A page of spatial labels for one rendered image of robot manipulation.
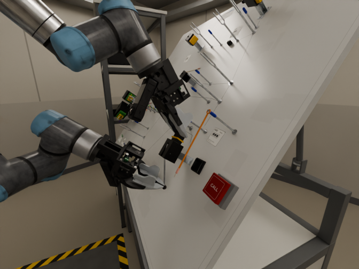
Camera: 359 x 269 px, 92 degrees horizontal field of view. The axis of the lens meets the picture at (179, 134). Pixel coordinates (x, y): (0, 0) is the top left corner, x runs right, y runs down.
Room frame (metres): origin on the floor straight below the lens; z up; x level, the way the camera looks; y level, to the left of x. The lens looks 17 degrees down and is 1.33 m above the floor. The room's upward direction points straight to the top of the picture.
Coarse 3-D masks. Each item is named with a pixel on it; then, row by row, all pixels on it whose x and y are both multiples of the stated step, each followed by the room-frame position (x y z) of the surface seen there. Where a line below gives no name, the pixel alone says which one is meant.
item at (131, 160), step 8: (104, 136) 0.42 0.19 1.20; (104, 144) 0.41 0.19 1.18; (112, 144) 0.41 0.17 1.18; (128, 144) 0.44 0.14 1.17; (96, 152) 0.40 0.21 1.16; (104, 152) 0.40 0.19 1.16; (112, 152) 0.40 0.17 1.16; (120, 152) 0.40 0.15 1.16; (128, 152) 0.42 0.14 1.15; (136, 152) 0.43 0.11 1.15; (96, 160) 0.43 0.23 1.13; (112, 160) 0.42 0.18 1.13; (120, 160) 0.38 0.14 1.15; (128, 160) 0.41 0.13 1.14; (136, 160) 0.41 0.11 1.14; (112, 168) 0.40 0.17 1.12; (120, 168) 0.41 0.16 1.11; (128, 168) 0.40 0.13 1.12; (136, 168) 0.40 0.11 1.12; (120, 176) 0.41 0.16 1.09; (128, 176) 0.41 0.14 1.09
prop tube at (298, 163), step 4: (300, 132) 0.58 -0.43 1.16; (296, 136) 0.59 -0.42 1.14; (300, 136) 0.58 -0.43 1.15; (296, 140) 0.60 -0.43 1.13; (300, 140) 0.58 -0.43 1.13; (296, 144) 0.60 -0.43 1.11; (300, 144) 0.59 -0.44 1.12; (296, 148) 0.60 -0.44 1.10; (300, 148) 0.59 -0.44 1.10; (296, 152) 0.60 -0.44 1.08; (300, 152) 0.59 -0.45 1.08; (296, 156) 0.60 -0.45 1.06; (300, 156) 0.59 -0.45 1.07; (296, 160) 0.60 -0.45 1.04; (300, 160) 0.59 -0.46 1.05; (296, 164) 0.60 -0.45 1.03; (300, 164) 0.59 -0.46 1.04
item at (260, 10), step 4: (244, 0) 0.70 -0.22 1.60; (248, 0) 0.68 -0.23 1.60; (252, 0) 0.66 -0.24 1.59; (248, 4) 0.70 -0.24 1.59; (252, 4) 0.68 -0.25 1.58; (256, 4) 0.66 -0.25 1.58; (260, 4) 0.70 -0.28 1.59; (264, 4) 0.69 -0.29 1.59; (256, 8) 0.70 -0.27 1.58; (260, 8) 0.71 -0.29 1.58; (264, 8) 0.70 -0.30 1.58; (268, 8) 0.70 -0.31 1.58; (260, 12) 0.70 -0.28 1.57; (264, 12) 0.70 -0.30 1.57; (260, 16) 0.71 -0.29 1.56
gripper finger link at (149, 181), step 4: (136, 176) 0.41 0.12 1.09; (140, 176) 0.41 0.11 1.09; (144, 176) 0.41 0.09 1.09; (148, 176) 0.41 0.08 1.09; (152, 176) 0.40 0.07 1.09; (132, 180) 0.41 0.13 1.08; (136, 180) 0.42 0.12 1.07; (140, 180) 0.42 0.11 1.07; (144, 180) 0.42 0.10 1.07; (148, 180) 0.41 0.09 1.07; (152, 180) 0.41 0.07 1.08; (144, 184) 0.42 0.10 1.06; (148, 184) 0.42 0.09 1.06; (152, 184) 0.42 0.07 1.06; (156, 184) 0.43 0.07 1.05; (160, 184) 0.44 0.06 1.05; (144, 188) 0.42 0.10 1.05; (148, 188) 0.42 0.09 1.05; (152, 188) 0.42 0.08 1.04; (156, 188) 0.42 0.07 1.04
